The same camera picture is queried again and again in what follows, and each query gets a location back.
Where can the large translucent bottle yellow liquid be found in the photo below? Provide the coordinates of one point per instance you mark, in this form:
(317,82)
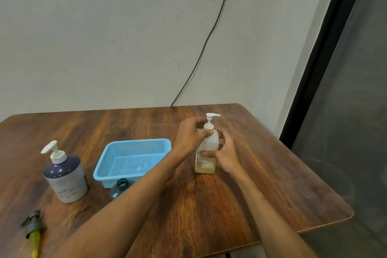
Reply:
(210,146)

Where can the small navy white floral bottle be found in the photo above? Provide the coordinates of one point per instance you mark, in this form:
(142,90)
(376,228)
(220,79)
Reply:
(66,182)

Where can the person's right hand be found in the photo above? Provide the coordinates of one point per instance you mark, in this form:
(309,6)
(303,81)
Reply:
(229,158)

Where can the small green plastic bottle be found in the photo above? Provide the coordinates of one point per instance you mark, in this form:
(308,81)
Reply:
(119,189)

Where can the person's left forearm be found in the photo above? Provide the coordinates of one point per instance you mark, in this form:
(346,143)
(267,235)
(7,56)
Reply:
(127,209)

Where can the large white pump cap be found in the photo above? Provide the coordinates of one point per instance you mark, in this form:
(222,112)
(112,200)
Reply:
(209,120)

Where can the small white pump cap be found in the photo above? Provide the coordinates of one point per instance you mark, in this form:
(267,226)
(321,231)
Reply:
(57,155)

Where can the person's left hand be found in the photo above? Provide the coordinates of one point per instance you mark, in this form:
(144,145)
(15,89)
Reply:
(187,137)

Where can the person's right forearm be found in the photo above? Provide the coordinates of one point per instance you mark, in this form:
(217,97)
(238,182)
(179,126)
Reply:
(272,221)

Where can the green pump cap yellow tube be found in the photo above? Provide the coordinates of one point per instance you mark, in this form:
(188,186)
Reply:
(33,224)

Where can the blue plastic basket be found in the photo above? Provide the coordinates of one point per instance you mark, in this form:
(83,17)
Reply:
(133,158)

